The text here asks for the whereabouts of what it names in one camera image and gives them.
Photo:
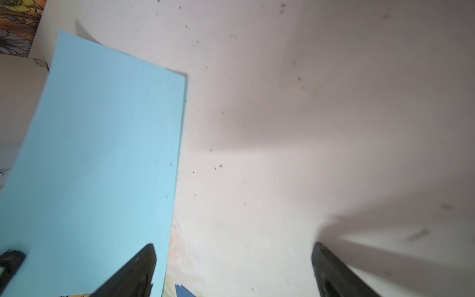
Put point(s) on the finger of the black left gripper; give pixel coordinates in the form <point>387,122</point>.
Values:
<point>11,262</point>

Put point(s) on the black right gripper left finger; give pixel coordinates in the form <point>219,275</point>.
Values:
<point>134,279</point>

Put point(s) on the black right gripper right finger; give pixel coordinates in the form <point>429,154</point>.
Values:
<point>334,278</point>

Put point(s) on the dark blue paper large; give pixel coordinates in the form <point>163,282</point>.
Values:
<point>182,291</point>

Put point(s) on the light blue paper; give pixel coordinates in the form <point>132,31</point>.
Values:
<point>95,178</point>

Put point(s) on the silver aluminium case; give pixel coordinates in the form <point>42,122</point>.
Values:
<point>22,83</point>

